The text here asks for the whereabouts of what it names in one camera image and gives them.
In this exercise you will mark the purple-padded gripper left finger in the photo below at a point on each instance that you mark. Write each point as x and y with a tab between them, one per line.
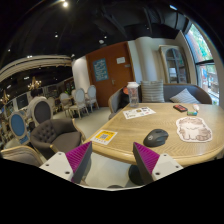
71	165

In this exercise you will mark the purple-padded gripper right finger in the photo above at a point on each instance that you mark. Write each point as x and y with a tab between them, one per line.
153	166

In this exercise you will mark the black computer mouse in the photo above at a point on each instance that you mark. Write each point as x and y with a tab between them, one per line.
155	138

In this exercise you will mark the cat-shaped mouse pad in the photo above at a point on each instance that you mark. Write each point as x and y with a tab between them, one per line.
193	129

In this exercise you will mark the dark grey tufted armchair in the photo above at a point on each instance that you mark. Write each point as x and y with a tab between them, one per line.
56	135

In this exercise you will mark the yellow QR code sticker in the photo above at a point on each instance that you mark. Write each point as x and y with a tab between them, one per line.
104	137

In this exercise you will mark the beige chair backrest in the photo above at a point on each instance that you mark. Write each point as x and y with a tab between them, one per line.
23	154

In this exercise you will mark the white printed menu sheet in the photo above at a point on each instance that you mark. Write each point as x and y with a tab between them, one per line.
138	112

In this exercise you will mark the small green packet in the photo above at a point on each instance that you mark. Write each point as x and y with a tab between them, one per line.
191	113

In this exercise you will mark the grey-backed white oval chair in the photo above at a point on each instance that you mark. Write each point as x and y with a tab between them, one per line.
39	110

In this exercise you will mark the blue-backed white chair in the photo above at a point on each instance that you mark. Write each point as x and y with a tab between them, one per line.
18	128

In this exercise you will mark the white dining chair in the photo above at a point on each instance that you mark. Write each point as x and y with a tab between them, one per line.
91	97
79	100

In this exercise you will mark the small white object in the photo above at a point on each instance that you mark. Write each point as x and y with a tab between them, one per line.
196	107

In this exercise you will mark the striped grey cushion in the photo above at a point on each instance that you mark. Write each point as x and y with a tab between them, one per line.
152	91

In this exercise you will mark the grey sofa bench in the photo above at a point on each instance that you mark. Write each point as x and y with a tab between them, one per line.
120	98

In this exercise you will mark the light striped cushion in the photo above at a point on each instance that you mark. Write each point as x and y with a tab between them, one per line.
184	97

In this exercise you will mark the white dining chair far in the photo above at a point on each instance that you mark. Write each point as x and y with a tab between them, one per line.
91	97

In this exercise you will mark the clear plastic shaker bottle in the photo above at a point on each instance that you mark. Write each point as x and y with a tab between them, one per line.
133	94

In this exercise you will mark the gold chandelier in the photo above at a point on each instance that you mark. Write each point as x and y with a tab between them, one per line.
35	84

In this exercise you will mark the blue poster on door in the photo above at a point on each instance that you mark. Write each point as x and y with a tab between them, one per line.
100	70

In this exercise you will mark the arched wooden cabinet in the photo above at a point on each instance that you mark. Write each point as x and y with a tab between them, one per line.
175	64

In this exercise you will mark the orange wooden door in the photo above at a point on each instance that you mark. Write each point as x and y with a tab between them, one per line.
119	67

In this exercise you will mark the black table pedestal base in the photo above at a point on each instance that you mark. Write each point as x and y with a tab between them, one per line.
134	175

